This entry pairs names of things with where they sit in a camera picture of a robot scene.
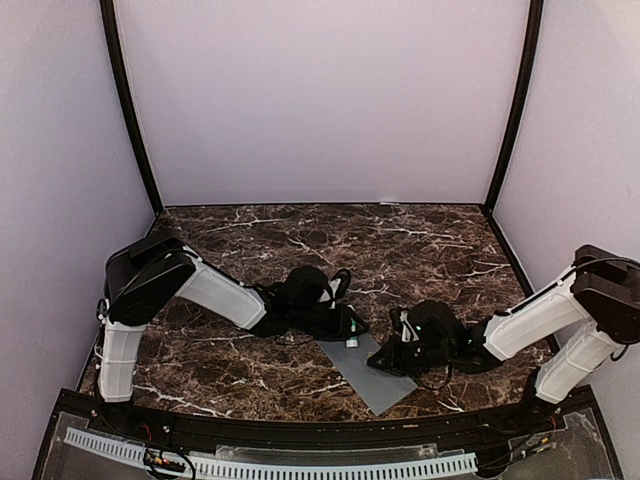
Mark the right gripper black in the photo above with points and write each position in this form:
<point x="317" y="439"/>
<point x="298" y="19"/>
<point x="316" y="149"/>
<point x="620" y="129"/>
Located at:
<point x="392" y="363"/>

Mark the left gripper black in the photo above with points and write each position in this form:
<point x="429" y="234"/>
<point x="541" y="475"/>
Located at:
<point x="342" y="325"/>

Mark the grey envelope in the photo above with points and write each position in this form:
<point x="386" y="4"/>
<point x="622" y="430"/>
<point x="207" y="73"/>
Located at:
<point x="379" y="390"/>

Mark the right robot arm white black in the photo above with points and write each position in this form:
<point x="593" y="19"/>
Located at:
<point x="599" y="291"/>

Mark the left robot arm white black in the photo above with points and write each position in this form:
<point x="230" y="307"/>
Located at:
<point x="141" y="279"/>

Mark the small electronics board with leds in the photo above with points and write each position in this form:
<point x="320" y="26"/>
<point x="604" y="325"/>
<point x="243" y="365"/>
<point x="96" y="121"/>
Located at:
<point x="158" y="462"/>

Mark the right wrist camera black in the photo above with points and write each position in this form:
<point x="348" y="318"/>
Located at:
<point x="400" y="322"/>

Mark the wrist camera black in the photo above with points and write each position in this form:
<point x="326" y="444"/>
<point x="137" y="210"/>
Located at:
<point x="337" y="287"/>
<point x="400" y="322"/>

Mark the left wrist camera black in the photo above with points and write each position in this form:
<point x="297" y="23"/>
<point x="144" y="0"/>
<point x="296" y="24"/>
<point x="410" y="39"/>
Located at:
<point x="337" y="287"/>

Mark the black front table rail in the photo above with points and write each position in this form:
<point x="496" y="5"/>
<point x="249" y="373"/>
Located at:
<point x="490" y="432"/>

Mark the white slotted cable duct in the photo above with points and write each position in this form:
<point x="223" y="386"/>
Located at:
<point x="253" y="463"/>

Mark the black right frame post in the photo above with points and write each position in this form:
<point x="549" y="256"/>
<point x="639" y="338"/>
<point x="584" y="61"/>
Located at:
<point x="525" y="70"/>

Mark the black frame post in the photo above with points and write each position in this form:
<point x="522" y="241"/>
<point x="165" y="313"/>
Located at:
<point x="116" y="58"/>
<point x="525" y="70"/>

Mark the black left frame post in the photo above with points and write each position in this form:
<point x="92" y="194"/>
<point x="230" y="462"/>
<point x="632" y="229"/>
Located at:
<point x="116" y="58"/>

